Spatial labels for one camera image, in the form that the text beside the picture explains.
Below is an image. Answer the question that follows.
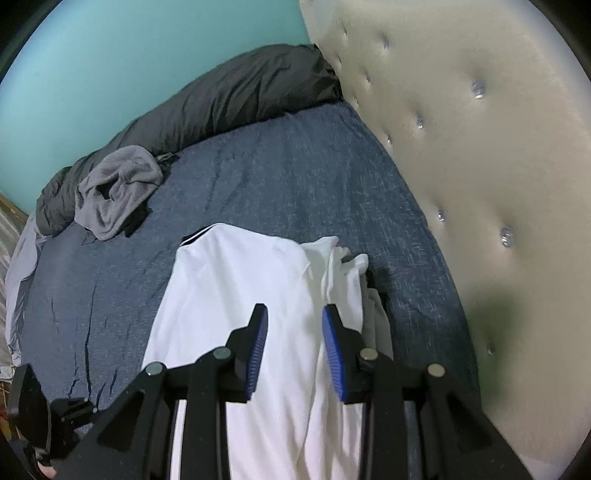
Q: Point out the dark grey rolled duvet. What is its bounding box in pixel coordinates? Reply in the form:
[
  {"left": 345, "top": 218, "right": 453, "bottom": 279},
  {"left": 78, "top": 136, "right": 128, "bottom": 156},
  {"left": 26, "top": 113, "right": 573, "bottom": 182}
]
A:
[{"left": 36, "top": 44, "right": 345, "bottom": 236}]

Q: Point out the light grey blanket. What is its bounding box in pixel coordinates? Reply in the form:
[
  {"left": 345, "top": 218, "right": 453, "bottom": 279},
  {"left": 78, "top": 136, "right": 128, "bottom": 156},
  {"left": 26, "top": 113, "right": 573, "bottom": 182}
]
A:
[{"left": 4, "top": 215, "right": 47, "bottom": 365}]

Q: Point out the grey knit garment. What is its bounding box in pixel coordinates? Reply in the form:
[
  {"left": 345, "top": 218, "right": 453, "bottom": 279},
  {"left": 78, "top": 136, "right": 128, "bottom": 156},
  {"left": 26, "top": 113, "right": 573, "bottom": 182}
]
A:
[{"left": 75, "top": 145, "right": 164, "bottom": 241}]

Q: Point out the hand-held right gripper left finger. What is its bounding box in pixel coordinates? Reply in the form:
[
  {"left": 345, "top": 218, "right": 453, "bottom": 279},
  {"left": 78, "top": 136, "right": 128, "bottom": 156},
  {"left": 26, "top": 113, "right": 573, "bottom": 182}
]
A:
[{"left": 55, "top": 303, "right": 269, "bottom": 480}]

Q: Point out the white polo shirt black trim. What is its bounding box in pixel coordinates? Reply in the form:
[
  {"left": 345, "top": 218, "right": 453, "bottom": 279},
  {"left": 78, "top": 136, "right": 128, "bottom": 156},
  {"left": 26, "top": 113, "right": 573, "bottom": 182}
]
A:
[{"left": 143, "top": 223, "right": 326, "bottom": 480}]

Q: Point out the cream tufted headboard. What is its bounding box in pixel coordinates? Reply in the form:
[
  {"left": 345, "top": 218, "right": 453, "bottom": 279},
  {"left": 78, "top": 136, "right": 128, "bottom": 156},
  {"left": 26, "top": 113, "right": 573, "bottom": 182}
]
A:
[{"left": 299, "top": 0, "right": 591, "bottom": 472}]

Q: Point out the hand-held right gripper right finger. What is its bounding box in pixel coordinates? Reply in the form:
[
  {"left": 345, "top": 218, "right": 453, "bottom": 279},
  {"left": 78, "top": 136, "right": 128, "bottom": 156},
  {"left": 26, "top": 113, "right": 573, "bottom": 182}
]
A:
[{"left": 322, "top": 303, "right": 534, "bottom": 480}]

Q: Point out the yellow wooden strip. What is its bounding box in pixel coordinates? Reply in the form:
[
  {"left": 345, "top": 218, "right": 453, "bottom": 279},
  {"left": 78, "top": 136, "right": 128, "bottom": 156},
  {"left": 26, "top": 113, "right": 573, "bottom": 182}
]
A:
[{"left": 0, "top": 194, "right": 29, "bottom": 219}]

